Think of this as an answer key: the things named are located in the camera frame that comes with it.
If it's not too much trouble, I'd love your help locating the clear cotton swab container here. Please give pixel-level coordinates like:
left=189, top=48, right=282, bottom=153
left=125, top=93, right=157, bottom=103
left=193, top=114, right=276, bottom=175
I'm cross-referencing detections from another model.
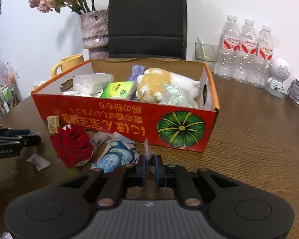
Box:
left=73, top=73, right=114, bottom=95

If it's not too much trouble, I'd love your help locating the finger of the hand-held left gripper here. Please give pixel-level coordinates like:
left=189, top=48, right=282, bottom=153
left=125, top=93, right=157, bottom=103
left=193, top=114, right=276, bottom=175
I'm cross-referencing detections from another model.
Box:
left=0, top=127, right=31, bottom=138
left=0, top=136, right=41, bottom=148

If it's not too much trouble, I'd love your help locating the purple fabric pouch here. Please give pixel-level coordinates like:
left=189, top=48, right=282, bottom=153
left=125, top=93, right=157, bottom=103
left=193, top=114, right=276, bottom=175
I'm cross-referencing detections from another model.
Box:
left=127, top=65, right=146, bottom=101

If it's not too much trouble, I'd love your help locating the clear plastic wrapper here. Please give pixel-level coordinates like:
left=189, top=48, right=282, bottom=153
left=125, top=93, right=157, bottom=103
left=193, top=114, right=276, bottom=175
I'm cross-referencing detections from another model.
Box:
left=144, top=139, right=160, bottom=175

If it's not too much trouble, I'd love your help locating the black paper bag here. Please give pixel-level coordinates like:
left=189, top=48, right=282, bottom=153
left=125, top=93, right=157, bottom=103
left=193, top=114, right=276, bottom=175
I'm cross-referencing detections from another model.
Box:
left=108, top=0, right=187, bottom=60

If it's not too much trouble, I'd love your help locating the spoon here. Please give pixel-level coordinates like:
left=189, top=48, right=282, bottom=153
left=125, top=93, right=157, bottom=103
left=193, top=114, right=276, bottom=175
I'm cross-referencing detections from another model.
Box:
left=196, top=36, right=207, bottom=58

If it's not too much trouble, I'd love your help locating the iridescent plastic wrap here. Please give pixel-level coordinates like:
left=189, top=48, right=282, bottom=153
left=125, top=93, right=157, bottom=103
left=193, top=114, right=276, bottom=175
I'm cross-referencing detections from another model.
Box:
left=158, top=84, right=200, bottom=109

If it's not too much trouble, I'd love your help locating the yellow white plush toy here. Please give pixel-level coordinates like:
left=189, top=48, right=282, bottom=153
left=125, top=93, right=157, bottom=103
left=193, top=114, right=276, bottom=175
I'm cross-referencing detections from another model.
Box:
left=136, top=68, right=201, bottom=103

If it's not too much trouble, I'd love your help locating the purple ceramic vase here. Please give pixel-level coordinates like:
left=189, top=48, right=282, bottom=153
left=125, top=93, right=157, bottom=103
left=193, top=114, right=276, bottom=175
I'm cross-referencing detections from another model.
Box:
left=80, top=9, right=109, bottom=59

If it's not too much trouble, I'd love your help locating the storage cart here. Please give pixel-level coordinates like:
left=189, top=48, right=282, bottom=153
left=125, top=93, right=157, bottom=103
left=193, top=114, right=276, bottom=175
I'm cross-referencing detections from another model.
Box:
left=0, top=77, right=22, bottom=125

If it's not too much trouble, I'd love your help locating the glass cup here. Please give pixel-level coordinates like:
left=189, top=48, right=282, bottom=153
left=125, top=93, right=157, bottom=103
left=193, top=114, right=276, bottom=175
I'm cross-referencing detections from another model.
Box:
left=195, top=42, right=221, bottom=63

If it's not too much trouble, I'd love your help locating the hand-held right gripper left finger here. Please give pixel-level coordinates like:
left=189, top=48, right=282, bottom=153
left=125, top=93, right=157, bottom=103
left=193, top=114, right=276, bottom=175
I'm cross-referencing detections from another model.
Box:
left=61, top=156, right=146, bottom=210

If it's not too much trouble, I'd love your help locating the yellow mug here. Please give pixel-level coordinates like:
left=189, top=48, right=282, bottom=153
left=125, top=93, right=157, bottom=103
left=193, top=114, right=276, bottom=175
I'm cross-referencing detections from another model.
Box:
left=51, top=54, right=85, bottom=76

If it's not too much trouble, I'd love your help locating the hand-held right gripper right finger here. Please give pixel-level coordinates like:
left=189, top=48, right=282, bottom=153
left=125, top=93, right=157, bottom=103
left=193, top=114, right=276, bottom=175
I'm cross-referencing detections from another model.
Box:
left=156, top=156, right=240, bottom=210

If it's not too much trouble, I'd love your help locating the red rose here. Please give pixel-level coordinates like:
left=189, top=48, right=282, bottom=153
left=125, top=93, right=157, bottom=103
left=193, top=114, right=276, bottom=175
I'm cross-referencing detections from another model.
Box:
left=50, top=126, right=94, bottom=168

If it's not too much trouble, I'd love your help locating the orange cardboard box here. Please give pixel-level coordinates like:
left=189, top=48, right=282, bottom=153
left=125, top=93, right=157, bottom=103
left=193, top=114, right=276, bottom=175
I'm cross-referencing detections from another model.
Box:
left=31, top=58, right=220, bottom=154

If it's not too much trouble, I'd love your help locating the white candy wrapper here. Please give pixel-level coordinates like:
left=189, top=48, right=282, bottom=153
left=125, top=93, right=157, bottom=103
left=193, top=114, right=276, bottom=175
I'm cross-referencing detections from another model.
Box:
left=26, top=154, right=51, bottom=171

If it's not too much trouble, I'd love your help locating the white robot toy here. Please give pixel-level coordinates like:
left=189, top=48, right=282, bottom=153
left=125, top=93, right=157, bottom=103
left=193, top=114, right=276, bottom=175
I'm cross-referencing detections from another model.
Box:
left=264, top=58, right=291, bottom=98

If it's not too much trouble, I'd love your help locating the torn clear wrapper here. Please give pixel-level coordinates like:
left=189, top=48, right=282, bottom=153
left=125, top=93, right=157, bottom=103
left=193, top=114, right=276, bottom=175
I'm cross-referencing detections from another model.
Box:
left=90, top=132, right=137, bottom=152

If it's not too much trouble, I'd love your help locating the green tissue pack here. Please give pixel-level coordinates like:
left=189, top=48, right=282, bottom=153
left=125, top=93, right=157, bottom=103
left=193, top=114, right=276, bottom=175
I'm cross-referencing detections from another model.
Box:
left=100, top=81, right=137, bottom=99

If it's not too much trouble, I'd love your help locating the blue painted packet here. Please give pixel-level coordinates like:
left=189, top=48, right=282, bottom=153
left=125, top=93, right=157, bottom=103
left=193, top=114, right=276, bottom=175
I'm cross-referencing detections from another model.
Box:
left=91, top=141, right=139, bottom=173

